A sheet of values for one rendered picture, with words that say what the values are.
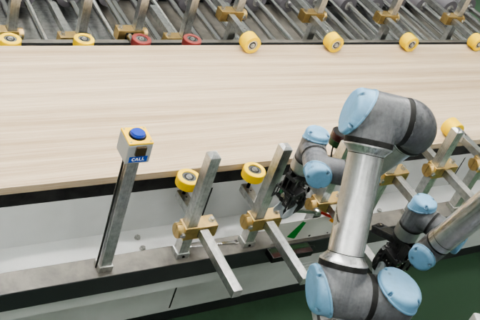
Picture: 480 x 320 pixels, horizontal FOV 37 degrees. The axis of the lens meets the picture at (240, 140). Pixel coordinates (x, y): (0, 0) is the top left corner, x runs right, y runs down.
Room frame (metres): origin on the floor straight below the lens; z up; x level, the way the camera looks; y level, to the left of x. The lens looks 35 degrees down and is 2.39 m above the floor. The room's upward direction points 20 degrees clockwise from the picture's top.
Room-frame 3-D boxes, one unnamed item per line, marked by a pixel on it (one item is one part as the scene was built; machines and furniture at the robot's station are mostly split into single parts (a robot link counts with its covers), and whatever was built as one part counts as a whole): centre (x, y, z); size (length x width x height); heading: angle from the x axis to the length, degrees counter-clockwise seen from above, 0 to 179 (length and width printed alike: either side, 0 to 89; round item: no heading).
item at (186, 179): (1.81, 0.11, 0.85); 0.08 x 0.08 x 0.11
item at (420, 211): (1.76, -0.58, 1.12); 0.09 x 0.08 x 0.11; 62
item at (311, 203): (2.01, -0.35, 0.85); 0.14 x 0.06 x 0.05; 129
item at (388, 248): (1.75, -0.58, 0.96); 0.09 x 0.08 x 0.12; 39
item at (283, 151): (1.84, -0.14, 0.90); 0.04 x 0.04 x 0.48; 39
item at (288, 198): (1.77, -0.20, 1.05); 0.09 x 0.08 x 0.12; 149
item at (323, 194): (1.99, -0.33, 0.89); 0.04 x 0.04 x 0.48; 39
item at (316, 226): (1.96, -0.33, 0.75); 0.26 x 0.01 x 0.10; 129
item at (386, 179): (2.16, -0.55, 0.95); 0.14 x 0.06 x 0.05; 129
